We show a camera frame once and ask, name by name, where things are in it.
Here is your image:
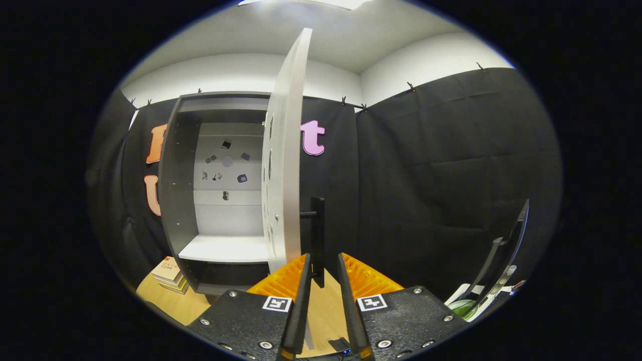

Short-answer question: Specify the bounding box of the black backdrop cloth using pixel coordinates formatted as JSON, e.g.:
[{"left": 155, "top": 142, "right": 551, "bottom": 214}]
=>
[{"left": 86, "top": 68, "right": 562, "bottom": 311}]

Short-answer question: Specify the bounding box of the light cabinet shelf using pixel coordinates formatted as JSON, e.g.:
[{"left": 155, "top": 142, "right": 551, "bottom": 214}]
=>
[{"left": 178, "top": 235, "right": 270, "bottom": 264}]

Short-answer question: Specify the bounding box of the beige book with orange corner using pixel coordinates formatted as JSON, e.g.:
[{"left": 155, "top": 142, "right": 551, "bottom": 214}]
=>
[{"left": 150, "top": 256, "right": 184, "bottom": 282}]

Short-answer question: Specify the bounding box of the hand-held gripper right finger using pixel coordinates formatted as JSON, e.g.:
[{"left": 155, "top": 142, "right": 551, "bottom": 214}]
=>
[{"left": 337, "top": 252, "right": 469, "bottom": 361}]

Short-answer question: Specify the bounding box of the dark grey shoe cabinet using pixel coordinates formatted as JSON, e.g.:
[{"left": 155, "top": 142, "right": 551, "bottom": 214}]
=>
[{"left": 158, "top": 91, "right": 274, "bottom": 296}]

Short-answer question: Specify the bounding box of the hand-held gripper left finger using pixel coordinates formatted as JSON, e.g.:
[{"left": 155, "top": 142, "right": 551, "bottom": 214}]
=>
[{"left": 187, "top": 253, "right": 311, "bottom": 361}]

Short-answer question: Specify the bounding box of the white green printed object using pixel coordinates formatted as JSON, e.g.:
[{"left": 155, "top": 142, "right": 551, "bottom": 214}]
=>
[{"left": 445, "top": 281, "right": 525, "bottom": 322}]

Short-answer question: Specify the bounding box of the black slanted frame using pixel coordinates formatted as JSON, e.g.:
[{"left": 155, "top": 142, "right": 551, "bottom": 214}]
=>
[{"left": 469, "top": 199, "right": 530, "bottom": 304}]

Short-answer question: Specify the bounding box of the yellow-edged book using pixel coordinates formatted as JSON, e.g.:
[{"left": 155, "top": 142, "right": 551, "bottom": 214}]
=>
[{"left": 158, "top": 277, "right": 189, "bottom": 292}]

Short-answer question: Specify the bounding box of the ceiling light panel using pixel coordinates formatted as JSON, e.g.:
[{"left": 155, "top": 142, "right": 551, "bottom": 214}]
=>
[{"left": 238, "top": 0, "right": 372, "bottom": 11}]

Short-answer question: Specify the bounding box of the beige shoe cabinet door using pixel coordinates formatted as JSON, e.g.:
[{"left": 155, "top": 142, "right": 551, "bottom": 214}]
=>
[{"left": 261, "top": 28, "right": 312, "bottom": 274}]

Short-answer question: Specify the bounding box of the black cabinet door handle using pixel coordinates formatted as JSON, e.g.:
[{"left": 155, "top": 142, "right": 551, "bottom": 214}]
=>
[{"left": 300, "top": 197, "right": 326, "bottom": 289}]

